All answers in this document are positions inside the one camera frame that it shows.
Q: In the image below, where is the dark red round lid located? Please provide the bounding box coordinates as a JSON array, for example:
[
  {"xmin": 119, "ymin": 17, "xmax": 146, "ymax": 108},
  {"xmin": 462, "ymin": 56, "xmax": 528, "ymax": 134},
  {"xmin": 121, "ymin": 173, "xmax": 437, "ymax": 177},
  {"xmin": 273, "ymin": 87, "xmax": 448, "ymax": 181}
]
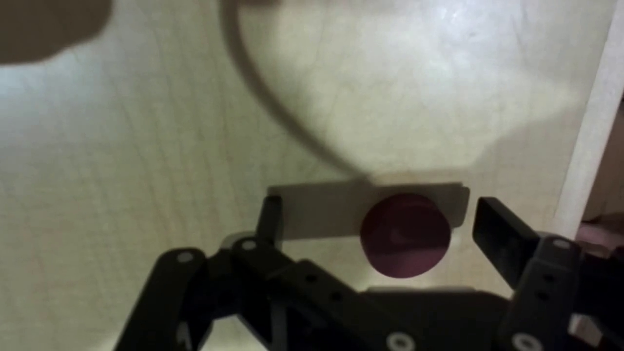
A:
[{"xmin": 359, "ymin": 190, "xmax": 454, "ymax": 278}]

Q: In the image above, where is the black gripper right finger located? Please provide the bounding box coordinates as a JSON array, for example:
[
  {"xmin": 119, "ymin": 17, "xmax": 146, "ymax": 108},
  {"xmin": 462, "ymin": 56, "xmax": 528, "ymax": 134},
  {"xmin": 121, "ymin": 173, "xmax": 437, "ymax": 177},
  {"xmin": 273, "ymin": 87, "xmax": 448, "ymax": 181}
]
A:
[{"xmin": 472, "ymin": 194, "xmax": 624, "ymax": 351}]

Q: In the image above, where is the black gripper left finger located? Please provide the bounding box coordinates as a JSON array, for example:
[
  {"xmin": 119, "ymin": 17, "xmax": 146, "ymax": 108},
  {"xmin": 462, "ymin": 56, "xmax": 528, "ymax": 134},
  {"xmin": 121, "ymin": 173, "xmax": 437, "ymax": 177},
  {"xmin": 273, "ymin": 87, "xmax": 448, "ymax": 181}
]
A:
[{"xmin": 115, "ymin": 192, "xmax": 417, "ymax": 351}]

